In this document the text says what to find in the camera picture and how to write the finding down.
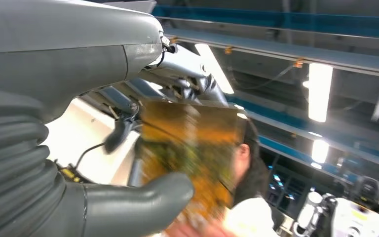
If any white counter box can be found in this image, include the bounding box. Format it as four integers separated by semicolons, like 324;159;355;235
40;98;141;187

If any ceiling light panel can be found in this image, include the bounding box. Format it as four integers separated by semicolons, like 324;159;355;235
311;140;330;164
194;43;235;95
308;63;334;123

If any person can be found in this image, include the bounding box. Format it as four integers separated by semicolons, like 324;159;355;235
163;118;282;237

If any white and black machine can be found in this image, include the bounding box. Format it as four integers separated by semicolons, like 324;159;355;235
292;191;379;237

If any yellow printed ID card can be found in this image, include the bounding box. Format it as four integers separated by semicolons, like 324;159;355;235
140;99;247;226

